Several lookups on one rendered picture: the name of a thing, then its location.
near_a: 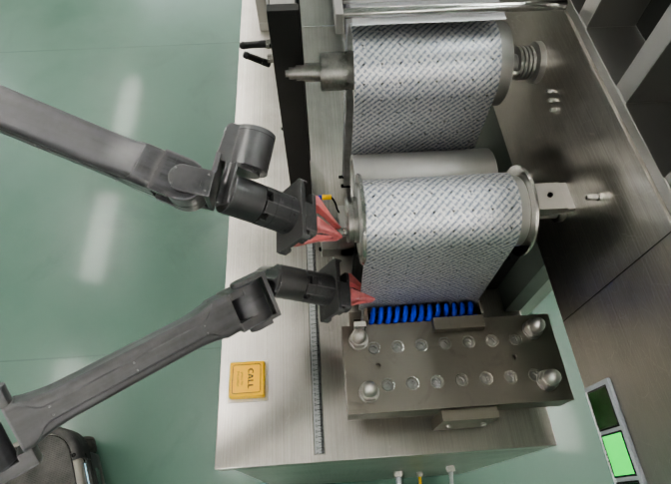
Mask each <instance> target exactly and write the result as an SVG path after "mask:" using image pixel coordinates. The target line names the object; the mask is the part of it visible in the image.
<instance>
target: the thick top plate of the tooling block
mask: <svg viewBox="0 0 671 484"><path fill-rule="evenodd" d="M534 317H541V318H542V319H544V321H545V328H544V330H543V333H542V334H541V336H540V337H539V338H536V339H531V338H529V337H527V336H526V335H525V334H524V333H523V331H522V325H523V323H524V322H525V321H527V320H528V319H529V318H534ZM483 319H484V323H485V328H484V329H480V330H464V331H448V332H433V329H432V323H431V321H418V322H401V323H385V324H369V325H367V326H366V328H365V333H366V334H367V337H368V344H367V347H366V348H365V349H362V350H355V349H353V348H352V347H351V346H350V345H349V342H348V339H349V336H350V335H351V334H352V332H353V326H342V327H341V348H342V362H343V376H344V389H345V403H346V417H347V420H362V419H376V418H390V417H405V416H419V415H434V414H437V413H438V412H439V411H440V410H442V409H457V408H471V407H486V406H497V409H498V410H507V409H521V408H536V407H551V406H561V405H563V404H565V403H567V402H569V401H572V400H574V397H573V394H572V390H571V387H570V384H569V381H568V377H567V374H566V371H565V368H564V364H563V361H562V358H561V355H560V352H559V348H558V345H557V342H556V339H555V335H554V332H553V329H552V326H551V322H550V319H549V316H548V313H546V314H530V315H514V316H498V317H484V318H483ZM545 369H556V370H558V371H559V372H560V374H561V381H560V382H559V385H558V386H557V387H556V388H555V389H554V390H552V391H545V390H543V389H541V388H540V387H539V386H538V384H537V381H536V375H537V373H538V372H539V371H541V370H545ZM365 381H374V383H375V384H376V385H377V387H378V388H379V397H378V399H377V401H375V402H374V403H365V402H363V401H362V400H361V399H360V397H359V395H358V390H359V388H360V386H361V385H362V384H363V383H364V382H365Z"/></svg>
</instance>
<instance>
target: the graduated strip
mask: <svg viewBox="0 0 671 484"><path fill-rule="evenodd" d="M307 269H308V270H313V271H317V262H316V243H315V242H313V243H308V244H307ZM309 325H310V352H311V379H312V406H313V432H314V455H323V454H326V447H325V427H324V406H323V386H322V365H321V344H320V324H319V305H318V304H311V303H309Z"/></svg>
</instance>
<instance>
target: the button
mask: <svg viewBox="0 0 671 484"><path fill-rule="evenodd" d="M265 396H266V364H265V362H264V361H263V360H261V361H246V362H232V363H231V365H230V386H229V397H230V398H231V399H247V398H262V397H265Z"/></svg>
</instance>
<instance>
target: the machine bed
mask: <svg viewBox="0 0 671 484"><path fill-rule="evenodd" d="M302 36H303V50H304V63H316V62H319V61H320V52H338V51H345V25H343V34H336V29H335V26H319V27H302ZM267 39H270V32H269V31H260V26H259V19H258V13H257V6H256V0H243V1H242V18H241V35H240V42H243V41H245V42H249V41H260V40H267ZM245 51H248V52H250V53H252V54H254V55H257V56H259V57H262V58H265V59H268V57H267V55H268V54H272V49H267V48H254V49H246V50H243V49H241V48H240V52H239V69H238V86H237V102H236V118H235V123H236V124H252V125H257V126H261V127H263V128H266V129H268V130H270V131H271V132H273V133H274V134H275V136H276V140H275V144H274V149H273V153H272V158H271V162H270V166H269V171H268V175H267V176H266V177H265V178H259V179H257V180H252V181H255V182H257V183H260V184H262V185H265V186H268V187H270V188H273V189H275V190H278V191H280V192H283V191H284V190H285V189H286V188H288V187H289V186H290V176H289V169H288V162H287V155H286V148H285V140H284V133H283V131H282V129H281V127H282V119H281V111H280V104H279V97H278V90H277V82H276V75H275V68H274V63H271V66H270V68H268V67H265V66H263V65H261V64H258V63H256V62H253V61H251V60H246V59H245V58H243V53H244V52H245ZM306 93H307V107H308V121H309V135H310V149H311V160H310V165H311V178H312V192H313V195H316V196H322V195H332V197H333V198H334V199H335V202H336V204H337V206H344V199H345V197H351V195H350V186H344V185H343V179H339V178H338V176H342V152H343V104H344V91H322V89H321V82H308V83H306ZM291 249H292V251H291V252H290V253H288V254H287V255H282V254H279V253H277V232H275V231H272V230H269V229H266V228H263V227H260V226H257V225H254V224H251V223H248V222H245V221H242V220H239V219H236V218H233V217H230V220H229V237H228V254H227V271H226V288H227V287H229V286H230V283H231V282H233V281H235V280H237V279H239V278H241V277H243V276H245V275H247V274H250V273H252V272H254V271H256V270H257V269H258V268H259V267H261V266H263V265H276V264H277V263H278V264H283V265H288V266H293V267H297V268H302V269H307V245H306V244H304V245H300V246H293V247H291ZM479 301H481V303H482V307H483V311H484V315H483V317H498V316H514V315H521V314H520V311H504V309H503V306H502V302H501V298H500V294H499V290H498V288H497V289H486V290H485V291H484V292H483V294H482V295H481V297H480V298H479ZM276 302H277V304H278V306H279V309H280V311H281V314H282V315H280V316H278V317H276V318H275V319H273V321H274V323H273V324H271V325H269V326H267V327H265V328H263V329H262V330H259V331H256V332H250V331H249V330H248V331H246V332H241V331H240V332H238V333H236V334H234V335H233V336H231V337H229V338H224V339H222V355H221V372H220V389H219V406H218V423H217V440H216V457H215V469H216V470H218V471H229V470H243V469H257V468H271V467H285V466H299V465H313V464H327V463H341V462H354V461H368V460H382V459H396V458H410V457H424V456H438V455H452V454H466V453H480V452H494V451H508V450H522V449H536V448H549V447H552V446H556V445H557V443H556V440H555V436H554V432H553V429H552V425H551V422H550V418H549V414H548V411H547V407H536V408H521V409H513V410H498V413H499V418H498V419H496V420H494V421H492V422H491V423H489V424H487V425H485V426H484V427H479V428H464V429H450V430H435V431H432V428H431V422H430V420H431V419H432V418H433V417H434V416H435V415H425V416H411V417H396V418H383V419H362V420H347V417H346V403H345V389H344V376H343V362H342V348H341V327H342V326H348V320H347V319H348V313H349V312H360V311H362V310H358V306H359V304H356V305H353V306H352V307H351V310H350V311H348V312H347V313H342V314H341V315H335V316H334V317H332V321H330V322H329V323H324V322H321V320H320V306H319V324H320V344H321V365H322V386H323V406H324V427H325V447H326V454H323V455H314V432H313V406H312V379H311V352H310V325H309V304H308V303H305V302H301V301H293V300H287V299H281V298H276ZM255 360H268V361H269V400H268V401H253V402H238V403H228V383H229V363H230V362H239V361H255Z"/></svg>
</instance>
